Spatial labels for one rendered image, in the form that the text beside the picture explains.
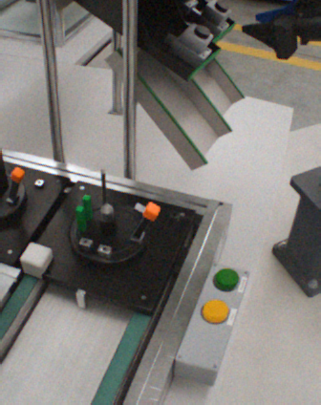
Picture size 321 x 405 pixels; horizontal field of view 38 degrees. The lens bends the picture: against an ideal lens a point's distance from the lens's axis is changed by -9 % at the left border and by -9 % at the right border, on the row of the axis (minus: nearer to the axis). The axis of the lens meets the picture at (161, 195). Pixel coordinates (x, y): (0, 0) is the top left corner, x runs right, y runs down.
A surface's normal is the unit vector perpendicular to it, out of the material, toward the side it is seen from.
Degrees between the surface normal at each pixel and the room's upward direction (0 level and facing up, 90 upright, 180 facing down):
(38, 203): 0
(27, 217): 0
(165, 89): 45
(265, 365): 0
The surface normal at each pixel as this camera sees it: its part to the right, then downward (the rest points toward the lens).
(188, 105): 0.64, -0.27
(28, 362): 0.03, -0.73
